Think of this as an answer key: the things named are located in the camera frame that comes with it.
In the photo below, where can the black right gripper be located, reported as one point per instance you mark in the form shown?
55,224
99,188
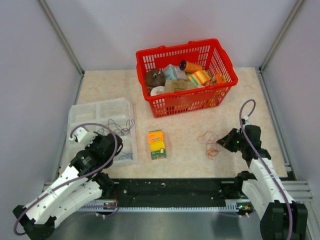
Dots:
225,141

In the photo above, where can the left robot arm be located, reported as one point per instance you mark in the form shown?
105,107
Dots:
82,181

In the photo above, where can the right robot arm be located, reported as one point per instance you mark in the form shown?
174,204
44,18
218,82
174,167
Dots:
281,217

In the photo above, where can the clear plastic compartment tray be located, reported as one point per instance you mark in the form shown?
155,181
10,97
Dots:
117,115

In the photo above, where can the orange yellow sponge pack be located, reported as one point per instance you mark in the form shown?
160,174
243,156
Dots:
157,145

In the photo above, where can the orange small packet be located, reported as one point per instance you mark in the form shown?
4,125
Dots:
218,79

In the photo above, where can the white tape roll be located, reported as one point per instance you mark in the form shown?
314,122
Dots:
157,91

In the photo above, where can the yellow green striped sponge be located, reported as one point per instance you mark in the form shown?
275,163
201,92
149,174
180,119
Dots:
200,77

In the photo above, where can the brown round object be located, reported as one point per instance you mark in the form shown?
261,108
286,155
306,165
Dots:
155,78

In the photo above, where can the brown cardboard box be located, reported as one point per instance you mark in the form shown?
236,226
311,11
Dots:
172,86

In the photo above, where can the red plastic basket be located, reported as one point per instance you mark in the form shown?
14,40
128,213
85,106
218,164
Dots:
209,54

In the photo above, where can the orange bottle dark cap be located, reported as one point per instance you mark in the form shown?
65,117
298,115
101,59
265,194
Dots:
189,67

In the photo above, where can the teal white box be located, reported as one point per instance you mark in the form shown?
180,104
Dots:
173,72

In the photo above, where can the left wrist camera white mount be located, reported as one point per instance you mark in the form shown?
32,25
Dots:
82,136

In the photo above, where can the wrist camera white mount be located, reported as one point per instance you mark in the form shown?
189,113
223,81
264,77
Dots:
82,136
245,120

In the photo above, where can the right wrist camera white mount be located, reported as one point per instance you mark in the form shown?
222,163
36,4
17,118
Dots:
245,120

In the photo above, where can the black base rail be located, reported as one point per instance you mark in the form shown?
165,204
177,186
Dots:
175,192

